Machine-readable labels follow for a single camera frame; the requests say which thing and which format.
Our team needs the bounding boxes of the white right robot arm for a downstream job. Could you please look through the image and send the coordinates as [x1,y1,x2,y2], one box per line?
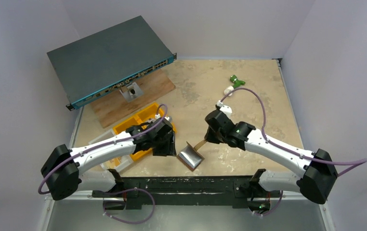
[205,110,338,205]

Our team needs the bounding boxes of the white bin with gold cards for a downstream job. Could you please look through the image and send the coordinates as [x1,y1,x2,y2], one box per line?
[88,129,134,173]

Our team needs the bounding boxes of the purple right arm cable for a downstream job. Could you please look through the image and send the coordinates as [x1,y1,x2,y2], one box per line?
[219,88,367,218]

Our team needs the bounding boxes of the yellow bin with black cards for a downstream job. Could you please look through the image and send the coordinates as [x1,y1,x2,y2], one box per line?
[112,115,154,162]

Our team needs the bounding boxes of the brown leather card holder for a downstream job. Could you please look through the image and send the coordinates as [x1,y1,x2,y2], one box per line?
[177,139,207,171]

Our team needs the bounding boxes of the yellow bin with silver cards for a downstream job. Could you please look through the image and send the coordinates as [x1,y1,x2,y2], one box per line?
[134,102,168,124]

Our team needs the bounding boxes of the green and white plastic fitting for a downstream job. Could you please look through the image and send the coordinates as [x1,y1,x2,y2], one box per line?
[224,75,246,96]

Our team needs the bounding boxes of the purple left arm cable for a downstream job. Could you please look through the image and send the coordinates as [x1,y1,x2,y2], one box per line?
[38,103,169,225]

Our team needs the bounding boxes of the grey network switch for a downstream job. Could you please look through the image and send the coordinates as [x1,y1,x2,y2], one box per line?
[47,16,177,111]

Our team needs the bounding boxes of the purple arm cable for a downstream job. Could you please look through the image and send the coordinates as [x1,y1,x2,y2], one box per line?
[219,88,367,218]
[38,103,169,225]

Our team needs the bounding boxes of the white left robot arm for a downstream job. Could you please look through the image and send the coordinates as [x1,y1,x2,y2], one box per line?
[38,118,174,201]

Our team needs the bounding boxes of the black metal base rail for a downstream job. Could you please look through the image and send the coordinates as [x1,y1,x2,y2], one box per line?
[92,176,280,212]

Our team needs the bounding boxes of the plywood board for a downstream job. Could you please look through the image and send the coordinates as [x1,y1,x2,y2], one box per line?
[90,70,175,128]

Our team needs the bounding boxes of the grey metal bracket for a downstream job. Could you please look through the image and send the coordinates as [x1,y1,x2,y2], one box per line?
[119,82,144,103]

